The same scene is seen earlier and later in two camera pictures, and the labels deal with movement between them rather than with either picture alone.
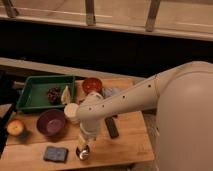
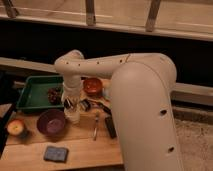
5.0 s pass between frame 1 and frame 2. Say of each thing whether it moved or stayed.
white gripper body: moved
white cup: stayed
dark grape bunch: stayed
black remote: stayed
